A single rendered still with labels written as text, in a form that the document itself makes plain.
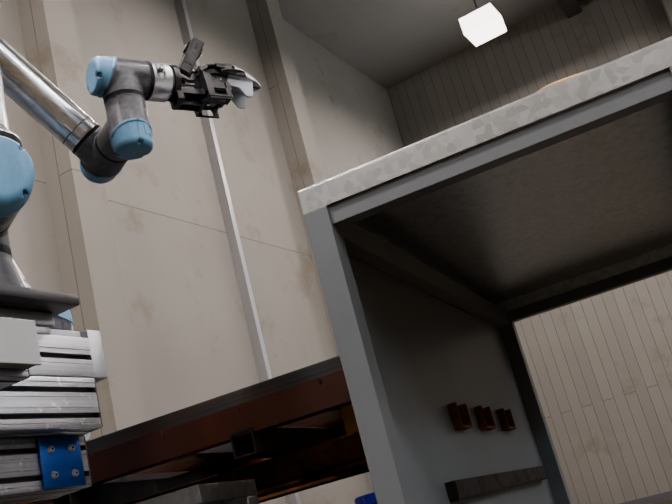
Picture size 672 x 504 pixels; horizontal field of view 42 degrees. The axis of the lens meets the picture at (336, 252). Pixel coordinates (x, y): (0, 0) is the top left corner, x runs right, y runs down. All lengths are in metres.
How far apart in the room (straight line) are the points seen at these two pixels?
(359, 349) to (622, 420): 10.41
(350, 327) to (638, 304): 10.42
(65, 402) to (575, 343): 10.49
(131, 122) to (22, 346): 0.49
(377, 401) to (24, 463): 0.59
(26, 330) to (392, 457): 0.57
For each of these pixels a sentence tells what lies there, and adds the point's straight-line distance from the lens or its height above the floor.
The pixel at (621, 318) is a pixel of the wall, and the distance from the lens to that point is 11.66.
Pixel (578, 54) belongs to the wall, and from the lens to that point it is 12.58.
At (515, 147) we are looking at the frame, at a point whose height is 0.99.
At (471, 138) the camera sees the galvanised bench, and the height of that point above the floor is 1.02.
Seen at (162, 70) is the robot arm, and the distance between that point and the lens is 1.73.
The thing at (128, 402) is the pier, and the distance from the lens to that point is 5.86.
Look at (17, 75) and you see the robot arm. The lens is 1.78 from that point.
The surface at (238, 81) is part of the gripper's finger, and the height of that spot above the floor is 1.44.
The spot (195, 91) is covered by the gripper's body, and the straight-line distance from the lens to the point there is 1.76.
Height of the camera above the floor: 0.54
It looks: 17 degrees up
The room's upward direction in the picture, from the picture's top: 15 degrees counter-clockwise
